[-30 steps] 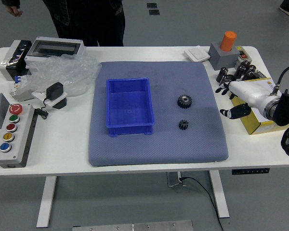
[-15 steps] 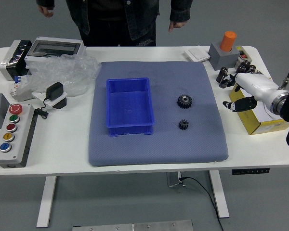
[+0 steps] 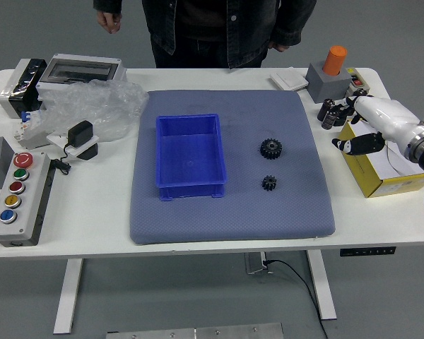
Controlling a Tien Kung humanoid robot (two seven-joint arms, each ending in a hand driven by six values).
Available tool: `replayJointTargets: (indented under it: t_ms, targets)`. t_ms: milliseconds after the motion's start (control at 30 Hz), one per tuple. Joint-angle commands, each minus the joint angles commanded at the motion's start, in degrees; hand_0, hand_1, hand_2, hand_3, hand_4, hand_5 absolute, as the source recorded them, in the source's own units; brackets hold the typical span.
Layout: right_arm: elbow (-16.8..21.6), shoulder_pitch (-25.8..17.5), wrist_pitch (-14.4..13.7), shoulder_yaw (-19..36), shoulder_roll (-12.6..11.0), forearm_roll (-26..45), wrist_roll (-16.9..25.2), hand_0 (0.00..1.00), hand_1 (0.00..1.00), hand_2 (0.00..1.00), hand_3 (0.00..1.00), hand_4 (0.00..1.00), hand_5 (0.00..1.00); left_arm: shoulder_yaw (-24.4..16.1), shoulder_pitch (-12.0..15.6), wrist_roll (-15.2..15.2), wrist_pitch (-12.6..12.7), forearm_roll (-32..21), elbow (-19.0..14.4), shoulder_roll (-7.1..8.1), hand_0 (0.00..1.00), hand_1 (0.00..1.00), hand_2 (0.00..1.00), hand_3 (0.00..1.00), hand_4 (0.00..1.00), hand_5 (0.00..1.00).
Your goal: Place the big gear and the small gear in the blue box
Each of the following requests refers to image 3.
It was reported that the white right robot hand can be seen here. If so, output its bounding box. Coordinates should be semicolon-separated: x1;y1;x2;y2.
331;94;424;156

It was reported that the person's right hand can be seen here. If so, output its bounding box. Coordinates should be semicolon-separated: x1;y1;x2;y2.
97;10;123;35

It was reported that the person's left hand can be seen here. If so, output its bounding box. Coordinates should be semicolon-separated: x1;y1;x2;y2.
267;39;290;53

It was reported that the big black gear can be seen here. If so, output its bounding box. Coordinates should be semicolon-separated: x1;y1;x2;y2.
259;138;284;160

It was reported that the small black gear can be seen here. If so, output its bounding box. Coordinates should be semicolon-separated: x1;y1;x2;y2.
261;174;278;192

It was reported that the grey distribution box tinted cover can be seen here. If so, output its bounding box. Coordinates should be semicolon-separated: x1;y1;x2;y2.
36;53;128;93

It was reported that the blue plastic box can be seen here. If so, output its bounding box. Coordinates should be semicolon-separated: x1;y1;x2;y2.
155;113;228;202

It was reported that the grey under-table power box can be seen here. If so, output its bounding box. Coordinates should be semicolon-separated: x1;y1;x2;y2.
245;251;273;275

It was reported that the grey push-button control box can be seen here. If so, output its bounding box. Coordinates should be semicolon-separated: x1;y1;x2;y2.
0;152;52;247

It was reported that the orange cylinder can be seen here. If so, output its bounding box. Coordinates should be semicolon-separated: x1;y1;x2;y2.
322;44;348;76

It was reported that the yellow and white carton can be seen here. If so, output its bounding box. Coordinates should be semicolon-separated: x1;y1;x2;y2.
338;119;424;199

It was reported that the grey block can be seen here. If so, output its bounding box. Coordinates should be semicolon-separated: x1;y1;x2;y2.
306;61;353;105

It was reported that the person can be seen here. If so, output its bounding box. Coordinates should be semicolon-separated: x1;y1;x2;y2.
93;0;319;70

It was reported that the clear plastic bag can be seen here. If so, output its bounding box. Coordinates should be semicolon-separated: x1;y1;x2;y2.
38;79;150;143

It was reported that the black power adapter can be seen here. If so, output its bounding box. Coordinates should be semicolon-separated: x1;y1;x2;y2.
67;120;94;148

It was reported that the white and black socket stand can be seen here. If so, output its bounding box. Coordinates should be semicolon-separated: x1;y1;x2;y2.
45;130;102;162

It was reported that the black table control panel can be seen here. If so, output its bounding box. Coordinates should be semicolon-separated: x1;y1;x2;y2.
339;246;397;257

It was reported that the white circuit breaker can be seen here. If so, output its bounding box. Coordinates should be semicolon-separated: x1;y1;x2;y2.
13;109;52;151

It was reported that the blue-grey mat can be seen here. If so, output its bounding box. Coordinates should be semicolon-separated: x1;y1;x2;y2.
129;89;336;246

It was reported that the white table leg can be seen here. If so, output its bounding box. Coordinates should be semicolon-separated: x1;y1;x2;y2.
306;249;338;321
52;258;84;335

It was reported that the metal plate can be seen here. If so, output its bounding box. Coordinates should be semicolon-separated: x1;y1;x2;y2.
105;322;285;339

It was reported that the white wall switch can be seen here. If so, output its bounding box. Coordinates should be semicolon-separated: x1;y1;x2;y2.
269;68;309;92

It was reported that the grey switch box red button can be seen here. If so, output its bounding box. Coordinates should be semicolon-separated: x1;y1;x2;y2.
345;66;367;98

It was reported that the black and white enclosure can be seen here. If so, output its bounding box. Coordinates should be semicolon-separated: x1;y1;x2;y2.
0;58;49;119

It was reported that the black adapter cord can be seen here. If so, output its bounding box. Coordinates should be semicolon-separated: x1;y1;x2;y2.
51;143;75;176

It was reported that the black power cable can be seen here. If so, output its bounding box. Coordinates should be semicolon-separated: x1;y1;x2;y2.
263;259;329;339

